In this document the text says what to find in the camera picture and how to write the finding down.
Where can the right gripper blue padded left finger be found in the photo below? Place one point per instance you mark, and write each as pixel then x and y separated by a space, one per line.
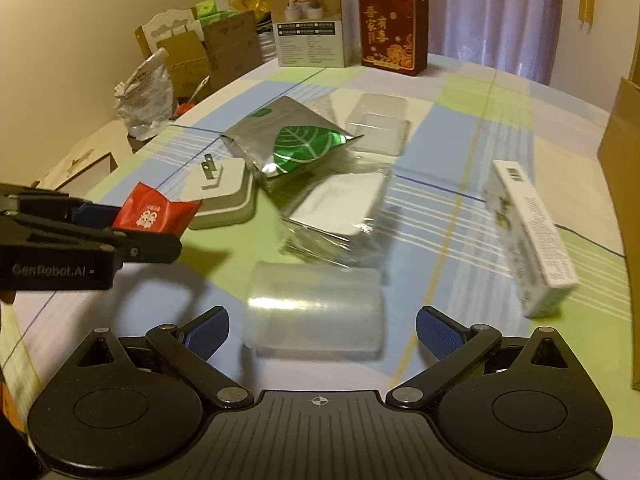
pixel 186 350

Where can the white item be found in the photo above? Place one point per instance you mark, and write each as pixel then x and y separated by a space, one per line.
pixel 333 218

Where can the brown cardboard boxes stack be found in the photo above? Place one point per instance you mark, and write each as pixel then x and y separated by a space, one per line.
pixel 207 57

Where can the white long carton box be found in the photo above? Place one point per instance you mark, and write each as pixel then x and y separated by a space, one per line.
pixel 543 272

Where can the silver green leaf pouch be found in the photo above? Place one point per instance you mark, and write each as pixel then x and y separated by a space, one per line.
pixel 284 137

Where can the dark red gift box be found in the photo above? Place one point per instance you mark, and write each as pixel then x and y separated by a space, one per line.
pixel 394 35

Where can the white product photo box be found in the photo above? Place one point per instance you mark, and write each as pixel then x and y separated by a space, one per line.
pixel 315 33

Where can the clear plastic tray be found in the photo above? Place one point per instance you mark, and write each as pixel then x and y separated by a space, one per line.
pixel 379 124

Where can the green white small box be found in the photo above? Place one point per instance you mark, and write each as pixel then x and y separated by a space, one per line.
pixel 213 8

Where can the white carved chair back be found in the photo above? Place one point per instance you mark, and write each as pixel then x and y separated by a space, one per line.
pixel 161 26

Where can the brown cardboard bin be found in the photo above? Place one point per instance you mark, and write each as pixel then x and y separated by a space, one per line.
pixel 619 157

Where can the red snack packet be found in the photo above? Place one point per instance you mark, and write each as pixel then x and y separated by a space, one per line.
pixel 147 210

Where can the silver crumpled bag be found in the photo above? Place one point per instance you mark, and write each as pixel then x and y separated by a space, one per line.
pixel 145 101

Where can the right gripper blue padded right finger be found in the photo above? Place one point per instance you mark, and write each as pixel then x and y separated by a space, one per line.
pixel 458 350

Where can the clear plastic cylinder container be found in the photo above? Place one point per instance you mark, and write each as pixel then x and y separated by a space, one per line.
pixel 312 309

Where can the white power adapter plug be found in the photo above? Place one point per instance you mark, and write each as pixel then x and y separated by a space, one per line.
pixel 226 190

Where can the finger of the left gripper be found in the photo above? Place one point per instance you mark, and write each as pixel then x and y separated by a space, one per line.
pixel 29 236
pixel 56 206

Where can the checkered tablecloth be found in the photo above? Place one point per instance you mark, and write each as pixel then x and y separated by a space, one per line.
pixel 440 243

